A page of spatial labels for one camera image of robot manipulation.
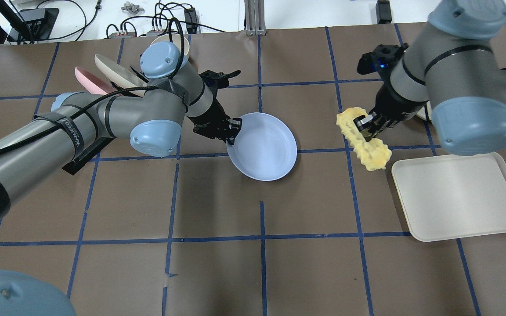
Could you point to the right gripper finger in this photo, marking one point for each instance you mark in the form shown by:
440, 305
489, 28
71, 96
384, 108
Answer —
365, 126

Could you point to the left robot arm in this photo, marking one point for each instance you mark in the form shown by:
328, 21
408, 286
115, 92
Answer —
150, 114

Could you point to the aluminium frame post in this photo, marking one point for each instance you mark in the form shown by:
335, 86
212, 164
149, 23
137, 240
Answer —
255, 18

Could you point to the blue plate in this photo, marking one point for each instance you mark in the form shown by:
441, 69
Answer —
265, 148

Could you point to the cream plate with lemon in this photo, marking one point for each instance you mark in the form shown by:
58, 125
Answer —
425, 112

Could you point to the pink plate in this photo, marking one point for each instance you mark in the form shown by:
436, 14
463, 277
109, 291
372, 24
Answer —
92, 83

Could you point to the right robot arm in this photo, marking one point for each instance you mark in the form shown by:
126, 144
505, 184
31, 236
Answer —
450, 65

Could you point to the black dish rack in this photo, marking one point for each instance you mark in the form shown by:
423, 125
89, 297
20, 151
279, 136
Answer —
101, 116

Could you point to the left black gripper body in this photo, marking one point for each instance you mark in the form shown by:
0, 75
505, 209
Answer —
207, 114

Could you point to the black power adapter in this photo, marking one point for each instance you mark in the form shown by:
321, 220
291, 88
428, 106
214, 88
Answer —
191, 20

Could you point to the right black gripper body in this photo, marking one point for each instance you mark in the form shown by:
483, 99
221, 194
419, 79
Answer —
388, 105

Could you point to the white tray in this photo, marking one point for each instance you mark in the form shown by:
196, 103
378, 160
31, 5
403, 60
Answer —
450, 197

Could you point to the cream plate in rack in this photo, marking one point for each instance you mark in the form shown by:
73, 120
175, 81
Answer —
117, 74

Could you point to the cream bowl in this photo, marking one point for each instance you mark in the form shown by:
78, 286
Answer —
177, 39

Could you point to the yellow bread piece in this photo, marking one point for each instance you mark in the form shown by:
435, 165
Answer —
373, 154

